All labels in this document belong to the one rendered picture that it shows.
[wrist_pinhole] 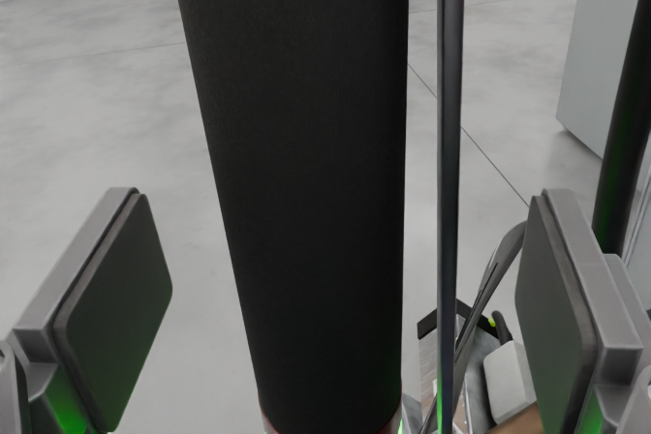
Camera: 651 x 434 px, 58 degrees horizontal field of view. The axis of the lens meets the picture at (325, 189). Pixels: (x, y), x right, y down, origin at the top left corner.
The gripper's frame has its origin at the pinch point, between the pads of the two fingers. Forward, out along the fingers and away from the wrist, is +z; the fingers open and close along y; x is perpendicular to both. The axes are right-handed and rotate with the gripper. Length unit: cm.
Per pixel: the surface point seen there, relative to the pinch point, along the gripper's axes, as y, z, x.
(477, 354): 12, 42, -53
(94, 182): -160, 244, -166
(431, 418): 4.6, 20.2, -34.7
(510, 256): 10.9, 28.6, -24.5
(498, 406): 14, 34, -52
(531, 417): 6.2, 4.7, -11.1
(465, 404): 10, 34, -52
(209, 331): -68, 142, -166
